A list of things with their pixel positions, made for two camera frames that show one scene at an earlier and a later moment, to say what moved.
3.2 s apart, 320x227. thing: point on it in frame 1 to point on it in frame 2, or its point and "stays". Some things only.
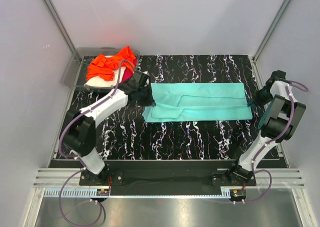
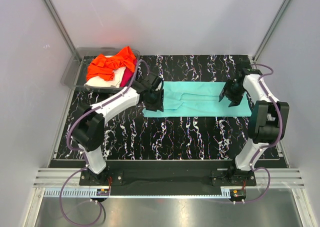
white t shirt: x=98 y=81 stays
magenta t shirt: x=128 y=73 stays
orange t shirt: x=101 y=66 stays
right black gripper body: x=263 y=96 to x=232 y=91
